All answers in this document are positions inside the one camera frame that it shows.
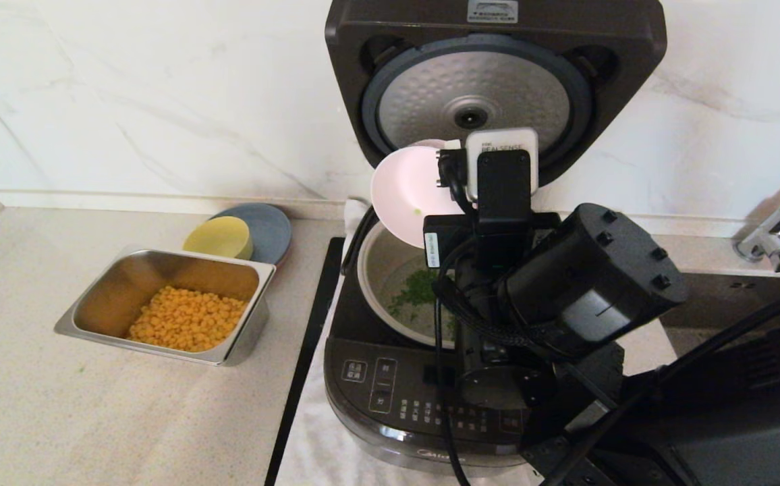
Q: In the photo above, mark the grey dimpled inner lid plate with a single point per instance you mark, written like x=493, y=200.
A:
x=417, y=88

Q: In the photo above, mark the yellow corn kernels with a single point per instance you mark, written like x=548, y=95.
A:
x=187, y=320

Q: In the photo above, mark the stainless steel tray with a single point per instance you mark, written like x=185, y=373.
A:
x=123, y=283

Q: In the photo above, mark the blue grey plate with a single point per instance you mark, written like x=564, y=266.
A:
x=272, y=233

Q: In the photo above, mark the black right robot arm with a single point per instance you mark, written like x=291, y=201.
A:
x=592, y=283

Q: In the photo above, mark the long black strip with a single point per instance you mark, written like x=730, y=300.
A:
x=310, y=337

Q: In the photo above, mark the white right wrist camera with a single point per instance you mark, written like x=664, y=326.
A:
x=498, y=138

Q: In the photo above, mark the white round bowl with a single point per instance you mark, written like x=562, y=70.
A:
x=403, y=189

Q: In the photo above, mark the black rice cooker body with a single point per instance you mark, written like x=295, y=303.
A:
x=363, y=378

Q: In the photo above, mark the white towel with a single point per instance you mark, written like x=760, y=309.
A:
x=316, y=445

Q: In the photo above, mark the chopped green vegetables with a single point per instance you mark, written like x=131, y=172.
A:
x=424, y=287

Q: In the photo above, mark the yellow bowl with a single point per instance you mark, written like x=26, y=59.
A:
x=218, y=237

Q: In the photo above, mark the stainless steel sink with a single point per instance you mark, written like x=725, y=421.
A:
x=734, y=297

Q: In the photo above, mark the black rice cooker lid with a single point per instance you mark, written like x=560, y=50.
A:
x=356, y=34

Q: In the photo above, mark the grey inner cooking pot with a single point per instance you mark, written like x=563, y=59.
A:
x=380, y=270

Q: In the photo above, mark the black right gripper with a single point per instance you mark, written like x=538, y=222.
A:
x=447, y=233

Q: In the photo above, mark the chrome faucet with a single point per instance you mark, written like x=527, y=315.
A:
x=774, y=246

